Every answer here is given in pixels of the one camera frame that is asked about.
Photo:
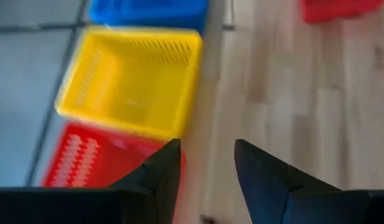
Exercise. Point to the yellow plastic basket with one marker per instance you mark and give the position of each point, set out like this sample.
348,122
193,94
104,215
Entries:
132,93

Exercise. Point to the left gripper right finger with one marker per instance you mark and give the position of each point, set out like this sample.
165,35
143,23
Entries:
266,186

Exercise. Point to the blue plastic basket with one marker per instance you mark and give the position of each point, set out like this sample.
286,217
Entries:
148,15

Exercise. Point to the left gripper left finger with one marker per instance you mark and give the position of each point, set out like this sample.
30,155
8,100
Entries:
162,180

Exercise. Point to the red plastic basket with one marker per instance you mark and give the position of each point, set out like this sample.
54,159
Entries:
101,161
335,9

